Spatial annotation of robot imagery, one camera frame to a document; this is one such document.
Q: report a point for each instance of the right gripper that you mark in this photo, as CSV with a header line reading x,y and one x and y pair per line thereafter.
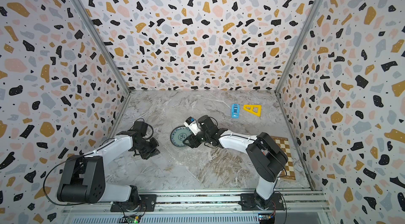
x,y
192,140

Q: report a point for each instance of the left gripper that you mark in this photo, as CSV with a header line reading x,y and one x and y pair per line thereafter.
x,y
153,151

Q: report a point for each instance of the blue floral dinner plate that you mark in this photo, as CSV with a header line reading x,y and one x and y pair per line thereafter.
x,y
179,135

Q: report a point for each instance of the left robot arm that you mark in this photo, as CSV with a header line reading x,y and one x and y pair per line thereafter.
x,y
83,178

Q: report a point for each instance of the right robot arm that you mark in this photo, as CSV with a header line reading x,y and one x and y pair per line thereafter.
x,y
268,159

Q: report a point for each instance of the blue toy car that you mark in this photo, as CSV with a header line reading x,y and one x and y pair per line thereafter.
x,y
235,111

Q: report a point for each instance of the yellow triangular plastic piece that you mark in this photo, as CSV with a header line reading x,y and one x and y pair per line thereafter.
x,y
253,109

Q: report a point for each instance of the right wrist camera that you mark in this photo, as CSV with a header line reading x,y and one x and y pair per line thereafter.
x,y
193,125

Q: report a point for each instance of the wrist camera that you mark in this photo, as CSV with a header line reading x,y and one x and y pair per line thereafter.
x,y
193,125
141,127

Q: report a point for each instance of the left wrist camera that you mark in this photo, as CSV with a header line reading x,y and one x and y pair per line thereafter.
x,y
141,127

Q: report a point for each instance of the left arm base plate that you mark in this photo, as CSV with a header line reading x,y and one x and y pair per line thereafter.
x,y
144,203

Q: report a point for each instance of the aluminium mounting rail frame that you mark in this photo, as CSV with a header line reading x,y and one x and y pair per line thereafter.
x,y
220,206

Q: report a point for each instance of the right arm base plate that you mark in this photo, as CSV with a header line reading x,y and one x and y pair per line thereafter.
x,y
262,202

